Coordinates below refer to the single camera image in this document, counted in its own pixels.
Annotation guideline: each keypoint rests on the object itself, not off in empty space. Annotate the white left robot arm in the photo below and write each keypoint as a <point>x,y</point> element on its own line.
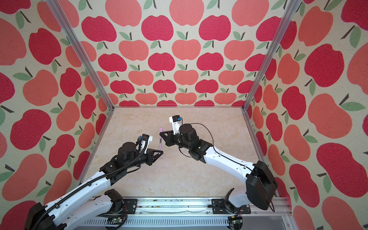
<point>95,198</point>

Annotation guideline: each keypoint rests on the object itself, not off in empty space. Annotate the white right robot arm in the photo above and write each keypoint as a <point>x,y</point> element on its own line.
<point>260,184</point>

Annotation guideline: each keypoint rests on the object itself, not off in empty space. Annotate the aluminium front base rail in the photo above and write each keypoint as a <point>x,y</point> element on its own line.
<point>181,212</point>

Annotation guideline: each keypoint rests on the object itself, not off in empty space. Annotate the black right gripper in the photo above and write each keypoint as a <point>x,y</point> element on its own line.
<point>167,137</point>

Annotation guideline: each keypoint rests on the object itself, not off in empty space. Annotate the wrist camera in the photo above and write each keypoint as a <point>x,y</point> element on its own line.
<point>176,121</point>
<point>143,142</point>

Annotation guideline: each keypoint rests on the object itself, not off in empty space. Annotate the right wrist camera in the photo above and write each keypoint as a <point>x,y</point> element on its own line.
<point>176,121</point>

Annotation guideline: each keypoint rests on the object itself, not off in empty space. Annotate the pink pen cap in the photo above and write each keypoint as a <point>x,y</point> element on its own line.
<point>160,131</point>

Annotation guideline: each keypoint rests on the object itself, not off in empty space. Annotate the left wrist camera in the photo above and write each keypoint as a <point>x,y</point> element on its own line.
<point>143,142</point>

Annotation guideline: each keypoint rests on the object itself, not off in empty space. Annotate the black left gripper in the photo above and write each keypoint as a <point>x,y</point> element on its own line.
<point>151,158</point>

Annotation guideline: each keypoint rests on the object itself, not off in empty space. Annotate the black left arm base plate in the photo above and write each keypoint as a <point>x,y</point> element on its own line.
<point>125,206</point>

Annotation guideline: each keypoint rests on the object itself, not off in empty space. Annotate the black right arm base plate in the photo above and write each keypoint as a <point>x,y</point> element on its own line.
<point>220,206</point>

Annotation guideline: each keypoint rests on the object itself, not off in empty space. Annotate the aluminium right rear corner post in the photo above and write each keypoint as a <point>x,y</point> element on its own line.
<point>274,45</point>

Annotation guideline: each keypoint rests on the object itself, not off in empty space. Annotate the aluminium left rear corner post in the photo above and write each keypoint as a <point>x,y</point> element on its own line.
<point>63,21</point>

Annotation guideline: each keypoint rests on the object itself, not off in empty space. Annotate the aluminium corner post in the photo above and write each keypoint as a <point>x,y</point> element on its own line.
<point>63,21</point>
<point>274,45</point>

